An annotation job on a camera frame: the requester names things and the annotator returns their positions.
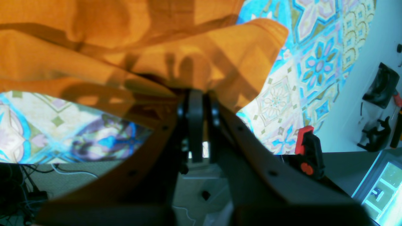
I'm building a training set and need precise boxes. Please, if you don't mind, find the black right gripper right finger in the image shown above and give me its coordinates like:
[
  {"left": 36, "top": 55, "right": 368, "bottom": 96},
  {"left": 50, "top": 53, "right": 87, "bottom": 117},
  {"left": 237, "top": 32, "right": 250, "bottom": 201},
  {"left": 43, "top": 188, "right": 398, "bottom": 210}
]
[{"left": 188, "top": 90, "right": 371, "bottom": 226}]

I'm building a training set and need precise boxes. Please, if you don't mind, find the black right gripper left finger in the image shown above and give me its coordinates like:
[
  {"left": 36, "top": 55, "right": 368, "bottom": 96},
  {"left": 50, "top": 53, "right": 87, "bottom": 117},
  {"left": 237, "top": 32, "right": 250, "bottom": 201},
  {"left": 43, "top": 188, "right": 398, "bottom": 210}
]
[{"left": 36, "top": 94, "right": 188, "bottom": 226}]

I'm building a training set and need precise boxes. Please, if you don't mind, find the orange T-shirt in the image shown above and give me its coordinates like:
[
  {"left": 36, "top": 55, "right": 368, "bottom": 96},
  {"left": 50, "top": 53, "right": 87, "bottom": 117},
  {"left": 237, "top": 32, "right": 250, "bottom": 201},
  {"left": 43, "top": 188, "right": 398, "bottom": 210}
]
[{"left": 0, "top": 0, "right": 288, "bottom": 128}]

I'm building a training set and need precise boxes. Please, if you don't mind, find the black red clamp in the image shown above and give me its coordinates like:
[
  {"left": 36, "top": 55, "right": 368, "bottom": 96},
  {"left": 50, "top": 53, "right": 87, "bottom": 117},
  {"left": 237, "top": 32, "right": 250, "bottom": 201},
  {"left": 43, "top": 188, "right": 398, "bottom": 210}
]
[{"left": 295, "top": 125, "right": 325, "bottom": 180}]

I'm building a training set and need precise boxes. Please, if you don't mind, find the patterned tile tablecloth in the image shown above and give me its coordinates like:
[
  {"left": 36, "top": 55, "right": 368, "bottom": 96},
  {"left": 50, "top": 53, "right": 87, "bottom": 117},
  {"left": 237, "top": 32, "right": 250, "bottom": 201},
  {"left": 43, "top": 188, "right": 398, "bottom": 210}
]
[{"left": 1, "top": 0, "right": 377, "bottom": 165}]

